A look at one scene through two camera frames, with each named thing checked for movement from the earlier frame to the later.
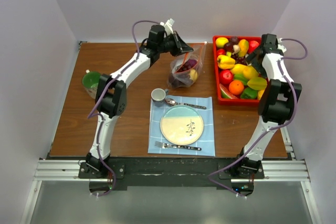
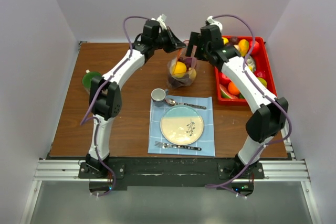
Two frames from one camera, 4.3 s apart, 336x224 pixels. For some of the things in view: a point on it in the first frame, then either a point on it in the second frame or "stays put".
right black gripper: [251, 59] → [197, 39]
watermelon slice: [225, 93] stays put
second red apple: [226, 76] stays put
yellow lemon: [250, 72] → [179, 69]
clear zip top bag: [185, 68] stays put
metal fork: [163, 145] stays put
